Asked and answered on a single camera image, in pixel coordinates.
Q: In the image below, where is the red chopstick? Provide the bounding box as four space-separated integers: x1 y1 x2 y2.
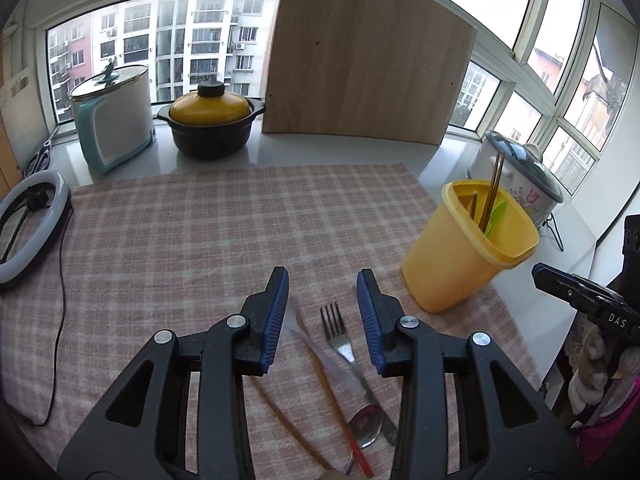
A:
478 152 504 233
466 192 477 219
294 310 374 479
250 377 334 471

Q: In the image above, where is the steel spoon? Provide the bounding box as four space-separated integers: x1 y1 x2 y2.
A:
348 404 382 450

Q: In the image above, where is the green plastic spoon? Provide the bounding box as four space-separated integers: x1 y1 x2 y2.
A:
485 200 508 236

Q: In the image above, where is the steel fork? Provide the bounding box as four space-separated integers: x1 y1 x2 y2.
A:
320 302 397 446

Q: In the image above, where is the gloved right hand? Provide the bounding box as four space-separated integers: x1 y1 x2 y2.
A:
566 318 640 466

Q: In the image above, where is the floral white slow cooker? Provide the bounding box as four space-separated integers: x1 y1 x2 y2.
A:
466 131 564 229

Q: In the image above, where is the pink plaid table cloth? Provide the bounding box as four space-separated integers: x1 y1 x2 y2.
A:
0 161 542 480

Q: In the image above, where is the yellow plastic utensil container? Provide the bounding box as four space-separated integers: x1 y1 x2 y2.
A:
401 179 539 313

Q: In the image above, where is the black pot yellow lid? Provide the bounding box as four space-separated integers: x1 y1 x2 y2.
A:
157 80 266 160

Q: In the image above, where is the teal white electric cooker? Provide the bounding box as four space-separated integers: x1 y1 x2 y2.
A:
70 63 155 174

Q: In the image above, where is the white plastic cutting board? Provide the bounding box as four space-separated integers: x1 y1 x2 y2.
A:
1 70 49 169

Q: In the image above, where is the large light wooden board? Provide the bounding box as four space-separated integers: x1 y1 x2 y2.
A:
262 0 476 145

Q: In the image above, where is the black slow cooker power cord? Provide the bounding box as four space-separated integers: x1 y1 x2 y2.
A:
540 212 566 253

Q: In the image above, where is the black ring light cable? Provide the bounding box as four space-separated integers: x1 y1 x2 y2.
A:
30 209 68 428

